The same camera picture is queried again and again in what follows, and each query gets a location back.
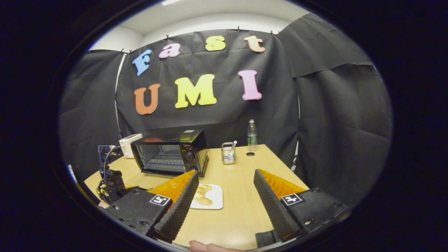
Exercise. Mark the green plastic bottle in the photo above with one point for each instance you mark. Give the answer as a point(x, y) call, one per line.
point(252, 136)

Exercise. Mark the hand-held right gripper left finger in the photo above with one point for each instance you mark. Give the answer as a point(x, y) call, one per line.
point(178, 210)

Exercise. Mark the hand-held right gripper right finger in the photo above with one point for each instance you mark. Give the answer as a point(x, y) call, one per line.
point(273, 206)

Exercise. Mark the large ceiling light panel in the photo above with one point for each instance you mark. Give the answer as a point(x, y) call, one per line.
point(171, 2)

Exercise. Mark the black backdrop cloth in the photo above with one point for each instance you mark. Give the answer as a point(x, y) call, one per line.
point(315, 122)

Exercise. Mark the black electric oven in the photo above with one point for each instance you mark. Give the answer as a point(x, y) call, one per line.
point(190, 154)

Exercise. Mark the golden bread pastry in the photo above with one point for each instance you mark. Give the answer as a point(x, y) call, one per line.
point(203, 196)

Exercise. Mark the clear utensil holder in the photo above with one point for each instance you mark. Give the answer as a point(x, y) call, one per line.
point(228, 155)

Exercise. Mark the white square plate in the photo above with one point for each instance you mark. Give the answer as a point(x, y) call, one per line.
point(216, 199)

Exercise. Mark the white toaster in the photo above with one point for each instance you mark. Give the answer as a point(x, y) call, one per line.
point(127, 145)

